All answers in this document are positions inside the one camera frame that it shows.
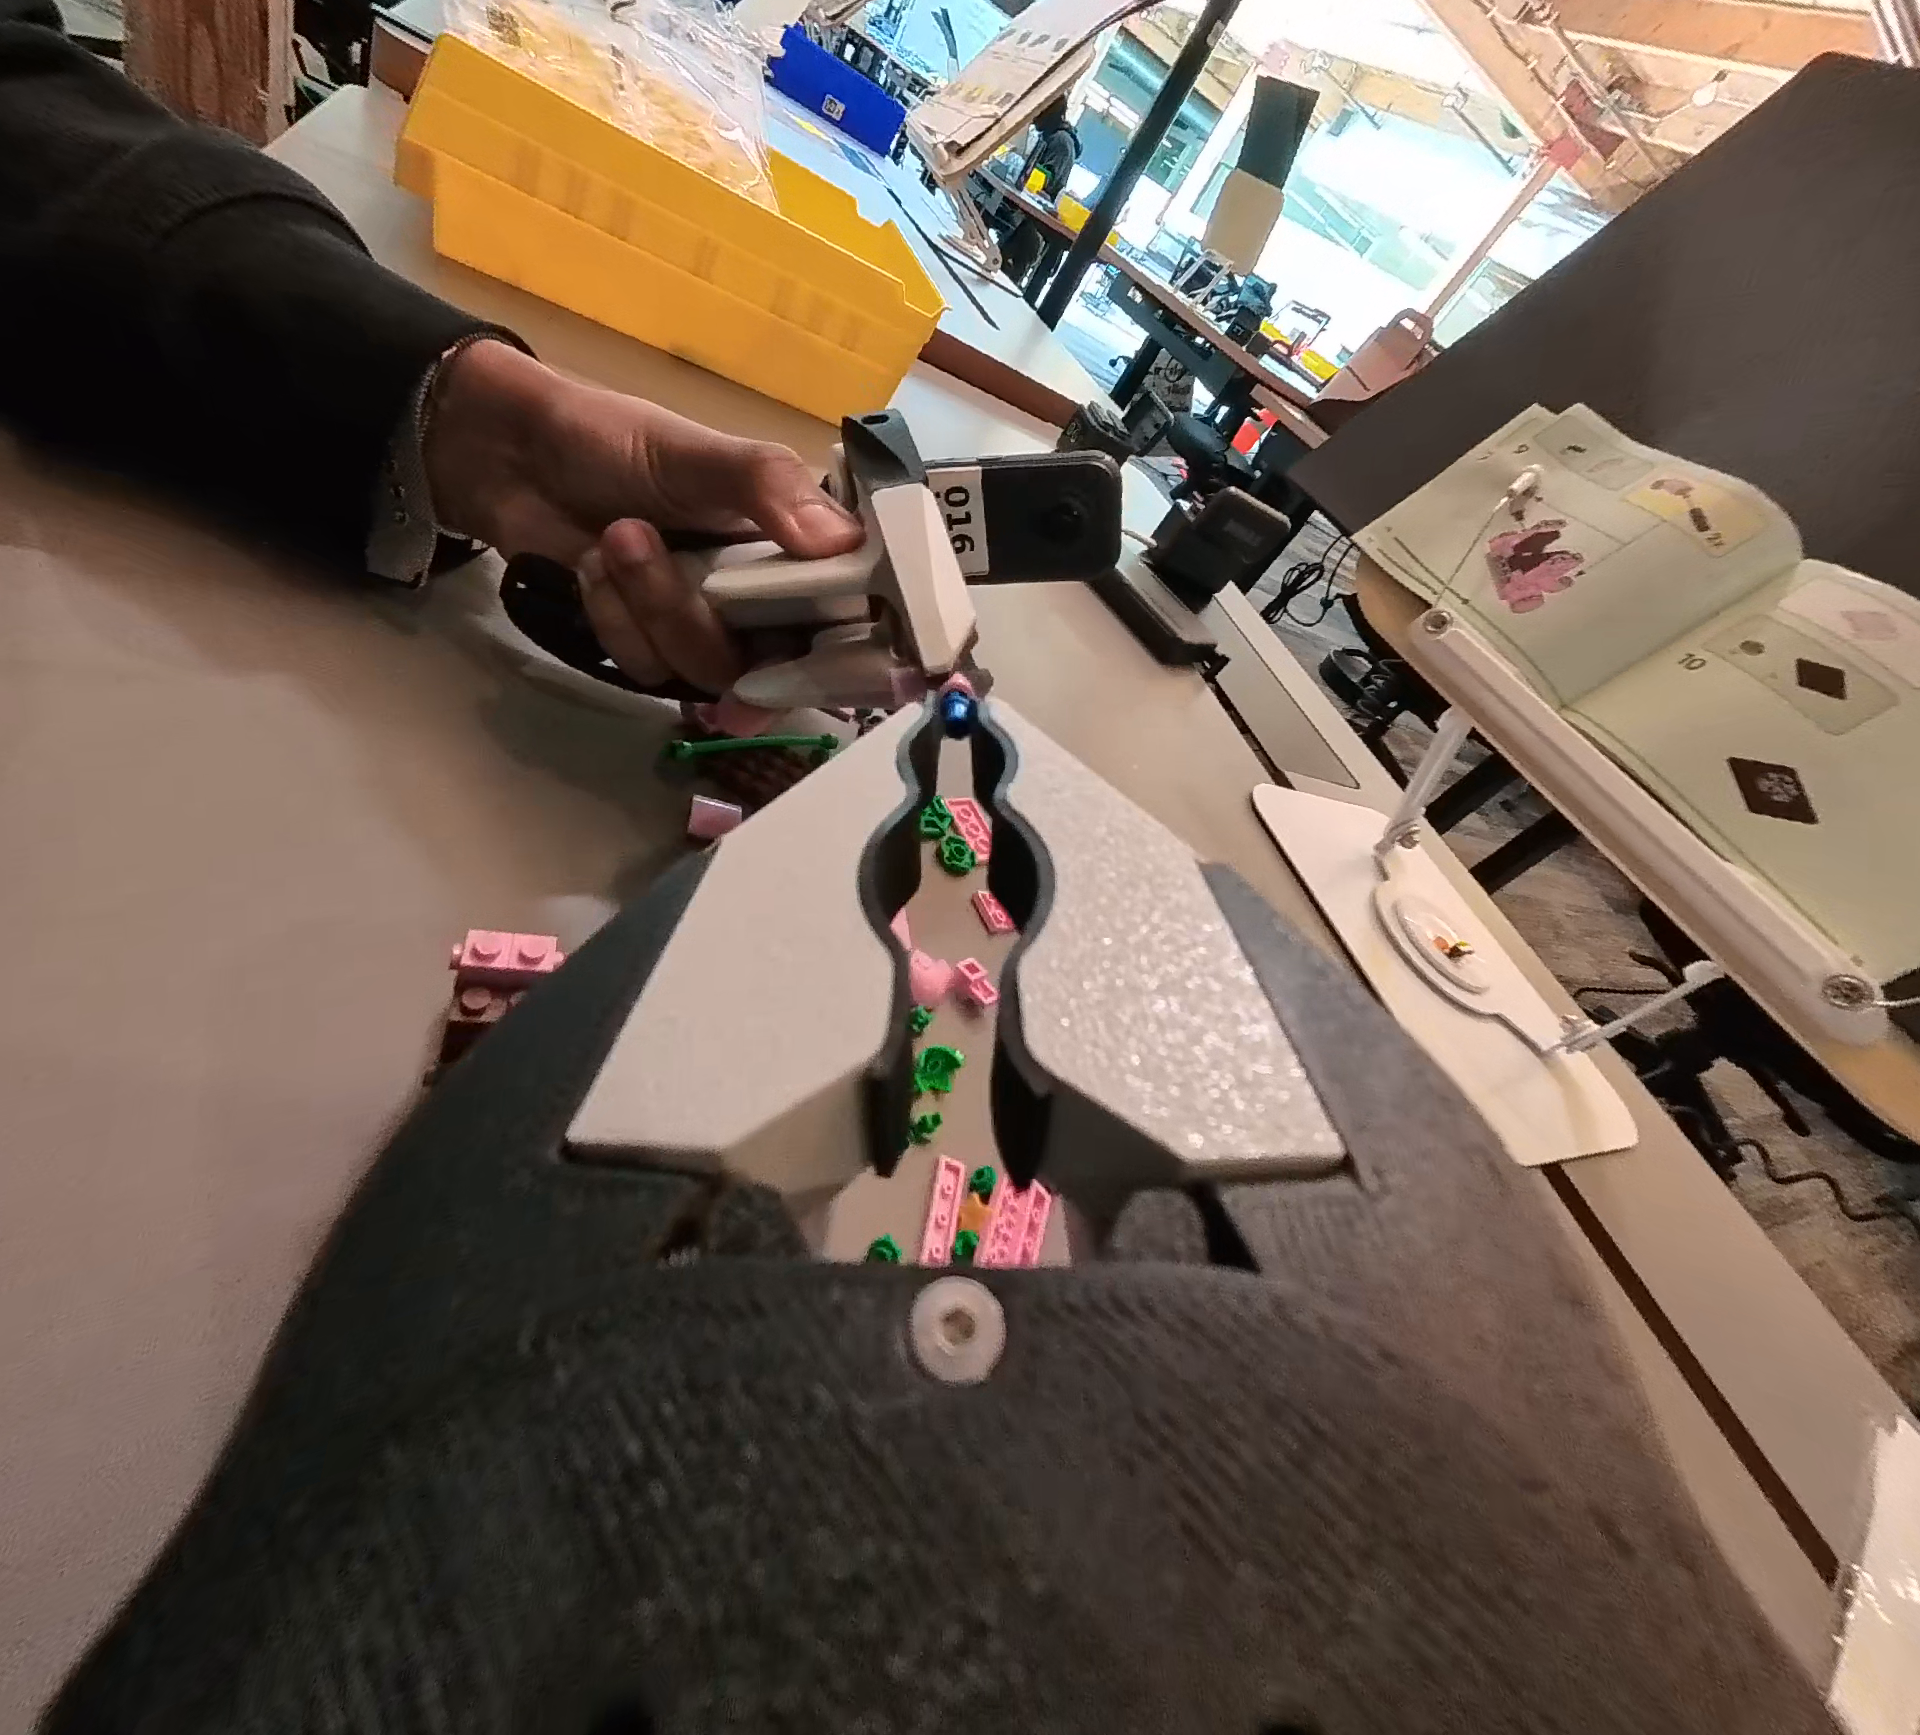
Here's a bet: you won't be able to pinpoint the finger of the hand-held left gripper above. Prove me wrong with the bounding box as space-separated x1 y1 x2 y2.
870 479 983 687

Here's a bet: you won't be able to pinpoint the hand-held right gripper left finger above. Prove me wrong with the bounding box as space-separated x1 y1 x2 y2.
559 706 939 1259

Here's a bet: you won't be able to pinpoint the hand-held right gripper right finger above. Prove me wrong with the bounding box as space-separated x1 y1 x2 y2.
960 697 1347 1245

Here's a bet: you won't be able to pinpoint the person's left forearm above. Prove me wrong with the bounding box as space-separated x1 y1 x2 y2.
0 0 529 589

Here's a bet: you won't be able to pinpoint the person's left hand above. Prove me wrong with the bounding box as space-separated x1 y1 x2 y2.
424 338 870 694

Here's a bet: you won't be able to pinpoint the black box device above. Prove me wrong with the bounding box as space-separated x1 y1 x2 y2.
1167 487 1295 613

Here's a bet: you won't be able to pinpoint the brown square toy plate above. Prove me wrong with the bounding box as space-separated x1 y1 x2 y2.
680 741 819 813

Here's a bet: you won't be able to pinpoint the work desk with black legs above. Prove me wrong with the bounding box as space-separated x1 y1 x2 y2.
1101 242 1337 449

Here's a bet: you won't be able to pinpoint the pink and brown brick stack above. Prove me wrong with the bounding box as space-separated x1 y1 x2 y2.
427 927 569 1091

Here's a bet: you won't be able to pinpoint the scattered pink toy bricks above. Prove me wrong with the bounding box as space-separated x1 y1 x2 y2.
680 701 1057 1270

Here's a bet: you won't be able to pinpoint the brown bag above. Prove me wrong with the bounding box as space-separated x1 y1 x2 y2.
1318 310 1441 421

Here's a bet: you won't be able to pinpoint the white book stand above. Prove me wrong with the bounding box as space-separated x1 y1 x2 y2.
1253 462 1920 1167

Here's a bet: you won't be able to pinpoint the yellow plastic bin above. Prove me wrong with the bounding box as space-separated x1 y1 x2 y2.
394 32 947 425

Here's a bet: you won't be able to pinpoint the black pole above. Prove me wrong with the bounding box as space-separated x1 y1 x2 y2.
1036 0 1344 331

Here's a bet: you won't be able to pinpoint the small blue plastic bin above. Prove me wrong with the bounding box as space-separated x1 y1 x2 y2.
764 25 909 168

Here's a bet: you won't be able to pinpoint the cardboard book stand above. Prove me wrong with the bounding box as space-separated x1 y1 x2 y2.
904 0 1253 261

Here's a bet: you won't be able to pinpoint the open instruction booklet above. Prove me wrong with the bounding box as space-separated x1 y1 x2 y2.
1357 403 1920 1003

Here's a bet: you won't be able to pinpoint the clear plastic bag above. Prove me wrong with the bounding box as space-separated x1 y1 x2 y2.
441 0 784 214

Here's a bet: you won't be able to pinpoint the dark partition panel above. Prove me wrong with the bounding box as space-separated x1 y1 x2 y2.
1285 51 1920 598

